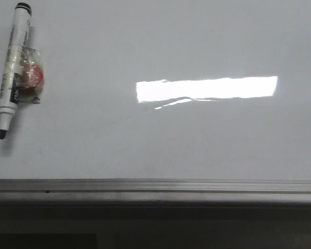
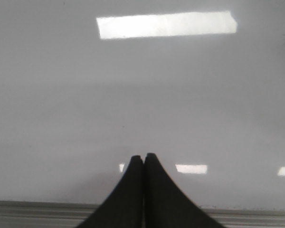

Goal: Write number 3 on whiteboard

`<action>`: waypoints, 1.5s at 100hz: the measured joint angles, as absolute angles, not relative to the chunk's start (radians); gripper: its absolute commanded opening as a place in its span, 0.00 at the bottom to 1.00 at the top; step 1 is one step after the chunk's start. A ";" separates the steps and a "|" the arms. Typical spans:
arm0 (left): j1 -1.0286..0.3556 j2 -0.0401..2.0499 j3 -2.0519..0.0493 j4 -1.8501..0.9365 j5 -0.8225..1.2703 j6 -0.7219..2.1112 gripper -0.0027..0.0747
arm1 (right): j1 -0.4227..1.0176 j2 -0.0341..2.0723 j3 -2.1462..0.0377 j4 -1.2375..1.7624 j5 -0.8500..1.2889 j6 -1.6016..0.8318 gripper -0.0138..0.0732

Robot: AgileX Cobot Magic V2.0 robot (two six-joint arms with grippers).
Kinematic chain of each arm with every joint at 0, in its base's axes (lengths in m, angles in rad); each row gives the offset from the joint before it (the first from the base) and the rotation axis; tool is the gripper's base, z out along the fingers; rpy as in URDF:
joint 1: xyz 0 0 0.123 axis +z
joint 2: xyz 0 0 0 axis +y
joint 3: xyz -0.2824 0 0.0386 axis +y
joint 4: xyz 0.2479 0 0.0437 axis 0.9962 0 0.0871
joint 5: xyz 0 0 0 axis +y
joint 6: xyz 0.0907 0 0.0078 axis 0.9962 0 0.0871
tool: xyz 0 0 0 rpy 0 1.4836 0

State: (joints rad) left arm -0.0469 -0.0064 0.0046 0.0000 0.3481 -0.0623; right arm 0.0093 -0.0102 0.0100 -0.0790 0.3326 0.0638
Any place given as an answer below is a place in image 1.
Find red magnet taped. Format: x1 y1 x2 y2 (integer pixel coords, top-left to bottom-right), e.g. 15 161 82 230
19 47 45 104

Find white black whiteboard marker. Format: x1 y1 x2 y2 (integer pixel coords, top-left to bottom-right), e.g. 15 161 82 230
0 2 32 140

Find white whiteboard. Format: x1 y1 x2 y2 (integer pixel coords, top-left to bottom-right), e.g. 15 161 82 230
0 1 311 181

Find aluminium whiteboard frame rail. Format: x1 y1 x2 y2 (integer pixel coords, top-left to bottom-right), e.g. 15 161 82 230
0 179 311 206

